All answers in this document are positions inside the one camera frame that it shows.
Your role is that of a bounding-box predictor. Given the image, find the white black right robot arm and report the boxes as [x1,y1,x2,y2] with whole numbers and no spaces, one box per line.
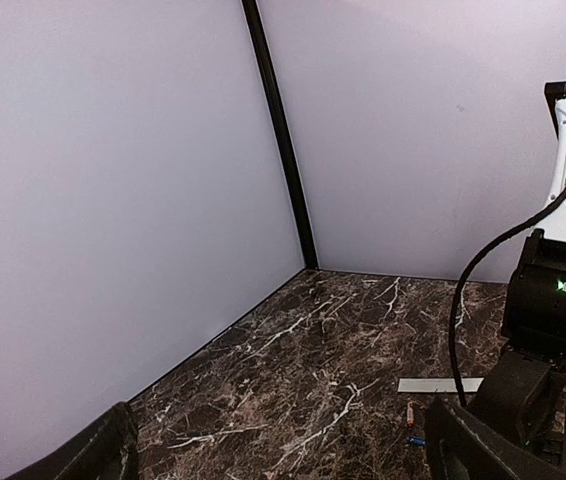
[425,79,566,479]

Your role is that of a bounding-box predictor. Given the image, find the black right corner frame post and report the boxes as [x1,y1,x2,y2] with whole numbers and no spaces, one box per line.
[241,0,319,270]

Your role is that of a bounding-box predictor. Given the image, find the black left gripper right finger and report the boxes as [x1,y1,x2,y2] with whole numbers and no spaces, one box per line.
[425,398,566,479]

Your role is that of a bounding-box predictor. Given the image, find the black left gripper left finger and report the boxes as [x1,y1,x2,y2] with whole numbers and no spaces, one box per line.
[8,402,139,479]

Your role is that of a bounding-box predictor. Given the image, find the white remote battery cover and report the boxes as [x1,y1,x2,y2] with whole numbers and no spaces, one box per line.
[397,377,484,394]

